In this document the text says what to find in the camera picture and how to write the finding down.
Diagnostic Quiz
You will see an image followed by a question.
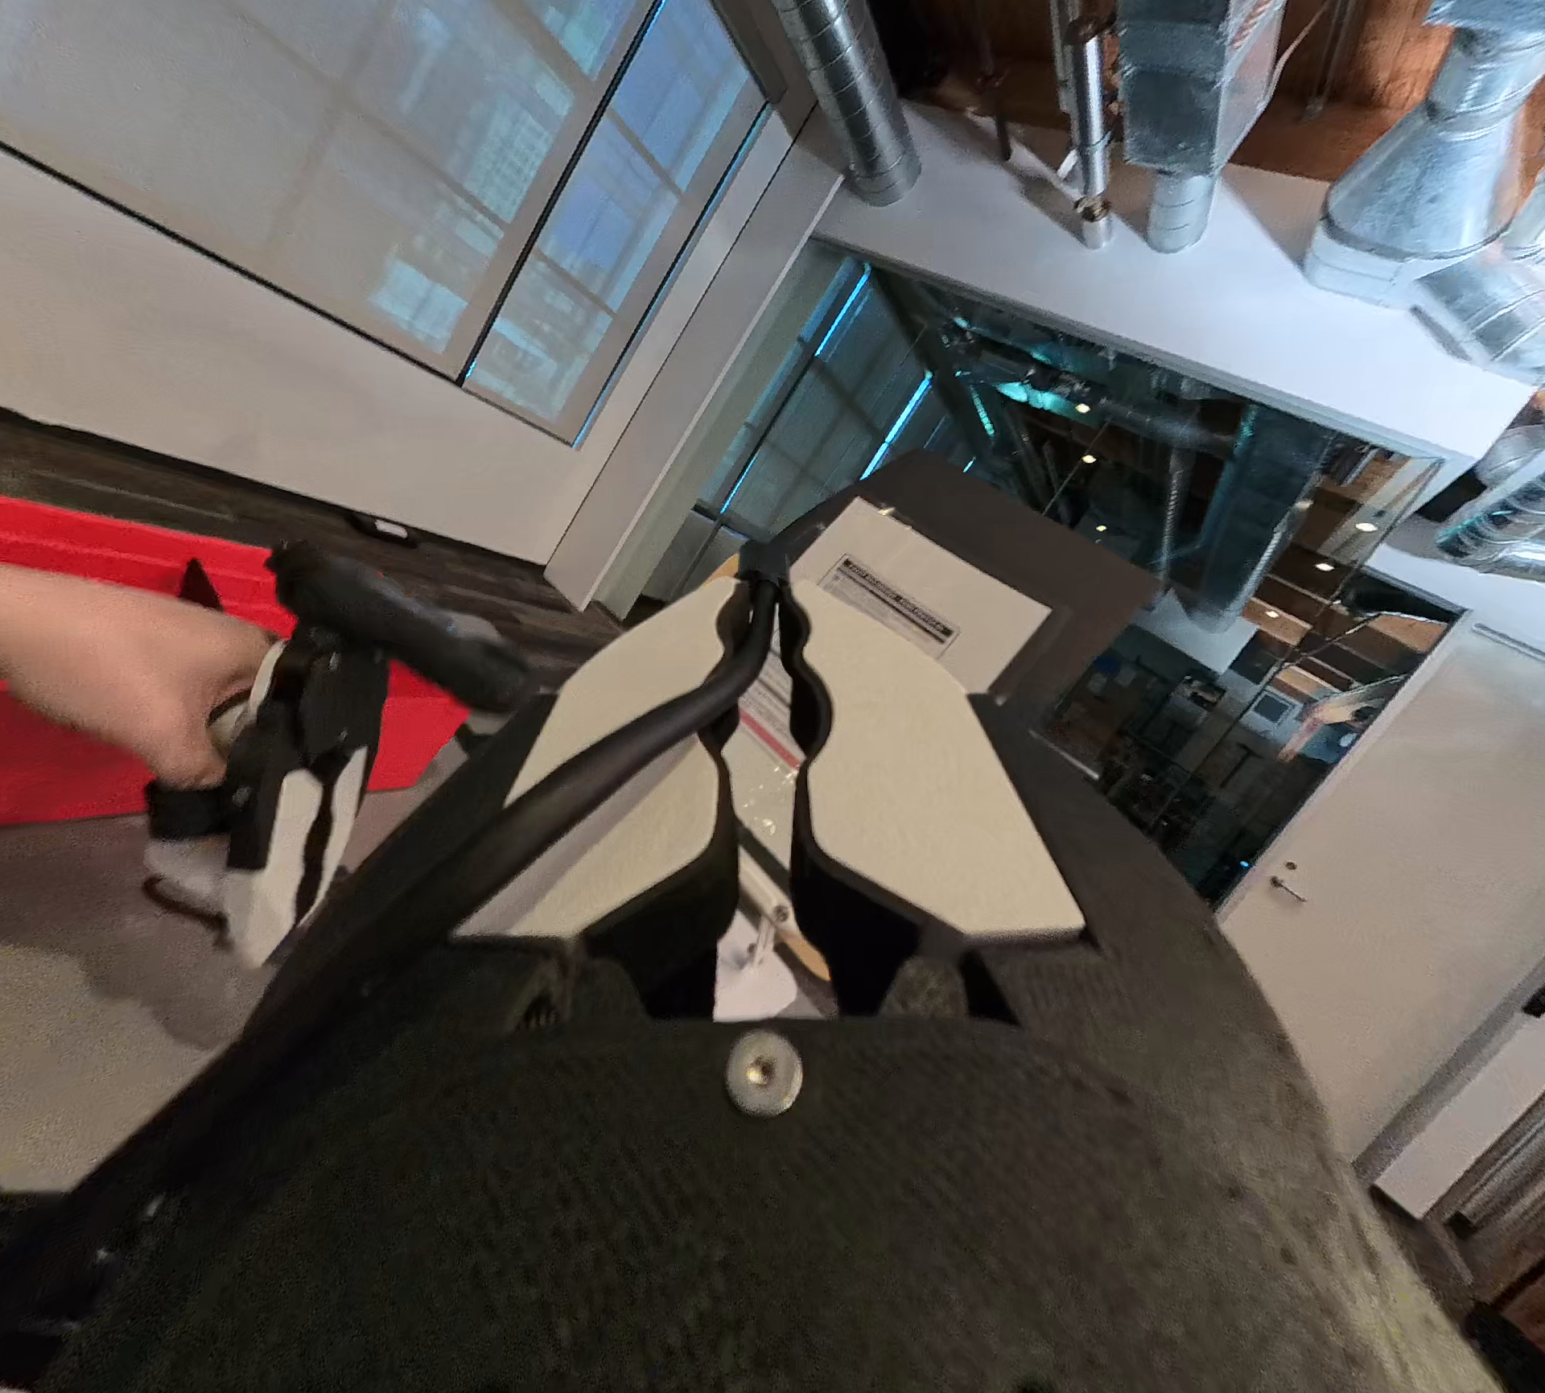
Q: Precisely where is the person's left hand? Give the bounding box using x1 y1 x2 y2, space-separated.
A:
98 581 279 792

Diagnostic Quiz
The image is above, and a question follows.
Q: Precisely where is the spiral silver duct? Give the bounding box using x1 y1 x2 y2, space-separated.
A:
1438 426 1545 581

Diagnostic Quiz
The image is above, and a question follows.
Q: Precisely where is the white monitor stand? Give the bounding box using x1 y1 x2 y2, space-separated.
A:
714 836 837 1023

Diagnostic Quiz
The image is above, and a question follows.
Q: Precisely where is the white door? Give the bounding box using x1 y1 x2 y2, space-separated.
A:
1221 619 1545 1163

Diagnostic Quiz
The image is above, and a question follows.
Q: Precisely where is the silver metal pipe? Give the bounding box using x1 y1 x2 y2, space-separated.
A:
1049 0 1122 252

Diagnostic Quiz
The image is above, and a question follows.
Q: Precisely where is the large tapered silver duct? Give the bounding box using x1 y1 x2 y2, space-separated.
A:
1303 0 1545 385

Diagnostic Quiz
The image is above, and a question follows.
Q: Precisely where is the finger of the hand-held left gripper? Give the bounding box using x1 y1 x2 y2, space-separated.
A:
309 745 370 925
224 812 320 967

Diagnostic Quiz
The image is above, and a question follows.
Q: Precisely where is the large glass window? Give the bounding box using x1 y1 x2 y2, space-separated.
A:
0 0 777 448

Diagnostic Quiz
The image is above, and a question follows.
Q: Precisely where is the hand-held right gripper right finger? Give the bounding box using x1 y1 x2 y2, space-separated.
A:
780 584 1091 1019

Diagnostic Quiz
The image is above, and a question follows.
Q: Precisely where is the black usb-c cable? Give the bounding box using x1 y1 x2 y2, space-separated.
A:
0 536 806 1358

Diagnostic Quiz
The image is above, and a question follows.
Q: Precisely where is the instruction sheet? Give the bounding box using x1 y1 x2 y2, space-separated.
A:
706 448 1170 897

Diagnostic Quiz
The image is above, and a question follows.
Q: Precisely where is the person's left forearm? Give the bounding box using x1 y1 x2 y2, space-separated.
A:
0 561 123 719

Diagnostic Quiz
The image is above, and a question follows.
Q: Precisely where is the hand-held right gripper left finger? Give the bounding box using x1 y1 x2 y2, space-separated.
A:
456 575 784 1019

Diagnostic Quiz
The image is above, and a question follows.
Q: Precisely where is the red plastic bin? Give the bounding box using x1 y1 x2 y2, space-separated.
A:
0 493 472 828

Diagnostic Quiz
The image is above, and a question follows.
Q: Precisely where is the rectangular silver duct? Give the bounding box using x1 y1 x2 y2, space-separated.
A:
1110 0 1318 255

